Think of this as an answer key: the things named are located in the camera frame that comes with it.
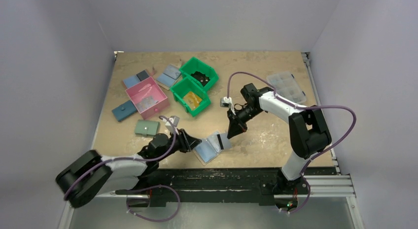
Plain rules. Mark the aluminium front frame rail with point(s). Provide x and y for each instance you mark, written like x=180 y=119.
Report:
x=330 y=204

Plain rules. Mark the green bin with black parts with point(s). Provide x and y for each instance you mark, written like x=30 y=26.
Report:
x=195 y=64

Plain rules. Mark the beige leather card holder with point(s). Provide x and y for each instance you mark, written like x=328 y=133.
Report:
x=205 y=151

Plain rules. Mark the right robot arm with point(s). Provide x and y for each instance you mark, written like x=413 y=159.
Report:
x=308 y=130

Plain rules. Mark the dark blue closed card holder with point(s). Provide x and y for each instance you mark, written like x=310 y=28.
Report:
x=124 y=111

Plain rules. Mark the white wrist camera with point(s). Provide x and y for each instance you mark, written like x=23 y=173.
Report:
x=226 y=102
x=171 y=124

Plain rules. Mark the white VIP card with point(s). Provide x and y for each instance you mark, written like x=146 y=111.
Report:
x=221 y=142

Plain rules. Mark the clear plastic screw organizer box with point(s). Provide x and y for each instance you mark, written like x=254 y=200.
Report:
x=287 y=87

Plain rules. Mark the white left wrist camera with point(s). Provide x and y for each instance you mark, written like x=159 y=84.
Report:
x=171 y=124

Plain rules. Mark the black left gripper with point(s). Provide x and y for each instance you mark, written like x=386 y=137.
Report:
x=187 y=142

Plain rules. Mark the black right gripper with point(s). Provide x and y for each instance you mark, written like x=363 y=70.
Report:
x=239 y=118

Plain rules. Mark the light blue open card holder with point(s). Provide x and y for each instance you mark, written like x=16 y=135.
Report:
x=169 y=76

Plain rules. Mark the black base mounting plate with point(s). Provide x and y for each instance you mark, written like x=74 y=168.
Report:
x=214 y=185

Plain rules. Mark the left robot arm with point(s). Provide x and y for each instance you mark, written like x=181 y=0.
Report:
x=93 y=174

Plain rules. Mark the pink box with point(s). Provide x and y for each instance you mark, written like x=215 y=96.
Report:
x=148 y=98

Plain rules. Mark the green closed card holder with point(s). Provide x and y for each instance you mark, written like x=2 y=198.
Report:
x=146 y=128

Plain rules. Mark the aluminium frame rail right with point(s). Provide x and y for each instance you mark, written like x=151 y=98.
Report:
x=320 y=126

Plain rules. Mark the blue grey open card holder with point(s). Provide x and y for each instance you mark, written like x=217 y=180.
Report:
x=135 y=79

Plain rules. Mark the black parts in bin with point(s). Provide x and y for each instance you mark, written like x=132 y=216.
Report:
x=201 y=78

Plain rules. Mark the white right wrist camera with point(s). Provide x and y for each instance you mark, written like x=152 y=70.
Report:
x=226 y=102

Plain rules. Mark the green bin with yellow card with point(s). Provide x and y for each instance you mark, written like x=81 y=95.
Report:
x=182 y=87

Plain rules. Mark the yellow card in bin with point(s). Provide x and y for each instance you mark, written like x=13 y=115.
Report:
x=192 y=100

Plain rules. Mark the aluminium frame rail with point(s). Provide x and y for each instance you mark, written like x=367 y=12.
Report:
x=320 y=126
x=330 y=204

